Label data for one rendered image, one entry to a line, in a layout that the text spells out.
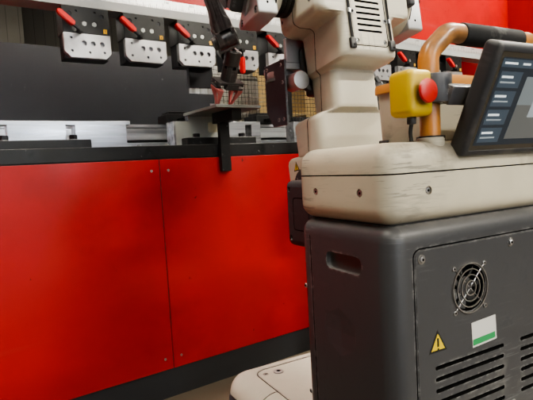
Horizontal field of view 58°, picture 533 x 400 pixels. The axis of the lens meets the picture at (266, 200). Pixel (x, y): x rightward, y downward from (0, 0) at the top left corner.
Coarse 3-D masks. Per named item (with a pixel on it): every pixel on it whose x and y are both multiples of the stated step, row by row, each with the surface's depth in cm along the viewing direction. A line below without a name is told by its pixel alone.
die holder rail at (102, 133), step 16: (16, 128) 148; (32, 128) 151; (48, 128) 154; (64, 128) 156; (80, 128) 159; (96, 128) 162; (112, 128) 165; (96, 144) 162; (112, 144) 165; (128, 144) 168
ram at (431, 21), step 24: (0, 0) 147; (24, 0) 149; (48, 0) 152; (72, 0) 156; (96, 0) 160; (168, 0) 174; (192, 0) 179; (432, 0) 258; (456, 0) 270; (480, 0) 282; (504, 0) 297; (168, 24) 181; (432, 24) 258; (480, 24) 283; (504, 24) 298; (408, 48) 248; (480, 48) 284
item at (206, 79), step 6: (186, 72) 184; (192, 72) 183; (198, 72) 185; (204, 72) 186; (210, 72) 188; (192, 78) 183; (198, 78) 185; (204, 78) 186; (210, 78) 188; (192, 84) 183; (198, 84) 185; (204, 84) 186; (210, 84) 188; (192, 90) 184; (198, 90) 186; (204, 90) 187; (210, 90) 189
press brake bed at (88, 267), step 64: (0, 192) 136; (64, 192) 146; (128, 192) 157; (192, 192) 169; (256, 192) 185; (0, 256) 136; (64, 256) 146; (128, 256) 157; (192, 256) 170; (256, 256) 186; (0, 320) 137; (64, 320) 147; (128, 320) 158; (192, 320) 171; (256, 320) 186; (0, 384) 137; (64, 384) 147; (128, 384) 159; (192, 384) 172
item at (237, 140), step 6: (186, 138) 175; (192, 138) 176; (198, 138) 177; (204, 138) 179; (210, 138) 180; (216, 138) 181; (234, 138) 186; (240, 138) 188; (246, 138) 189; (252, 138) 191; (186, 144) 176
